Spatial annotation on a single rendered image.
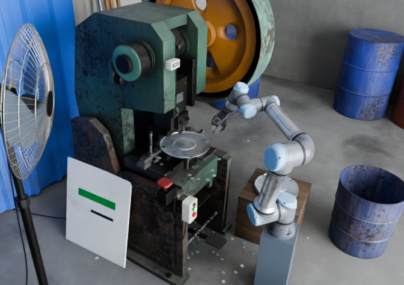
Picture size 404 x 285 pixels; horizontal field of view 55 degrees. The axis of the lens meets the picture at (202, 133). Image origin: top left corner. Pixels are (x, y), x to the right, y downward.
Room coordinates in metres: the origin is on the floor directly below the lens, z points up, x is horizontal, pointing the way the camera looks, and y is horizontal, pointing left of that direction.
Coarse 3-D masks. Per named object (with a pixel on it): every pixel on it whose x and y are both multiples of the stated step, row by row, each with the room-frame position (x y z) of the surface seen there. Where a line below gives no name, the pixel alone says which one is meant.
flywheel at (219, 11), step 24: (168, 0) 2.41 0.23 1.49; (192, 0) 2.34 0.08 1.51; (216, 0) 2.26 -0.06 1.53; (240, 0) 2.14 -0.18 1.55; (216, 24) 2.25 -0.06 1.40; (240, 24) 2.17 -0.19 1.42; (216, 48) 2.25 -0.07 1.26; (240, 48) 2.16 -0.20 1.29; (216, 72) 2.24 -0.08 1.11; (240, 72) 2.12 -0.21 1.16
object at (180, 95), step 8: (184, 80) 1.98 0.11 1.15; (184, 88) 1.98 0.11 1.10; (184, 96) 1.98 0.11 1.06; (184, 104) 1.98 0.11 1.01; (184, 112) 1.94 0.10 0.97; (160, 120) 1.92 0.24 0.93; (168, 120) 1.89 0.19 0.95; (176, 120) 1.89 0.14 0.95; (184, 120) 1.93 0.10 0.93; (168, 128) 1.89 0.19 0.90; (176, 128) 1.89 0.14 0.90
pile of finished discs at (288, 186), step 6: (264, 174) 2.21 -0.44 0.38; (258, 180) 2.14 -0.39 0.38; (264, 180) 2.15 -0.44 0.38; (288, 180) 2.16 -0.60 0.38; (294, 180) 2.15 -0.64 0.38; (258, 186) 2.08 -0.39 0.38; (282, 186) 2.08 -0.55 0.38; (288, 186) 2.09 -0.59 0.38; (294, 186) 2.09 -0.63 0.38; (258, 192) 2.02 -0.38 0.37; (288, 192) 2.02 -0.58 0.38; (294, 192) 2.03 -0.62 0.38
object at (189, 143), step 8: (168, 136) 2.00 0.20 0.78; (176, 136) 2.00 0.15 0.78; (184, 136) 2.01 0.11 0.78; (192, 136) 2.01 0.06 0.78; (200, 136) 2.01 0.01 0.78; (160, 144) 1.90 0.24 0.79; (168, 144) 1.91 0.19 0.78; (176, 144) 1.90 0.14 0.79; (184, 144) 1.91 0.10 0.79; (192, 144) 1.91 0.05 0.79; (200, 144) 1.92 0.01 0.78; (208, 144) 1.93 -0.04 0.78; (168, 152) 1.83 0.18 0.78; (176, 152) 1.83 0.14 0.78; (184, 152) 1.83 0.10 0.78; (192, 152) 1.84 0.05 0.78; (200, 152) 1.84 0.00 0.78
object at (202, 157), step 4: (212, 148) 1.89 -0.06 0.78; (208, 152) 1.84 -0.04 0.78; (212, 152) 1.85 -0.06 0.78; (200, 156) 1.80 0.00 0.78; (204, 156) 1.80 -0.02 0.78; (208, 156) 1.81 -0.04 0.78; (184, 160) 1.86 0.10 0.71; (188, 160) 1.86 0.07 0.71; (192, 160) 1.89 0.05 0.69; (196, 160) 1.91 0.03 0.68; (204, 160) 1.78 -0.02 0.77; (184, 164) 1.87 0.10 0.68; (188, 164) 1.86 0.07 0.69; (192, 164) 1.89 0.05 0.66; (188, 168) 1.86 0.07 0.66
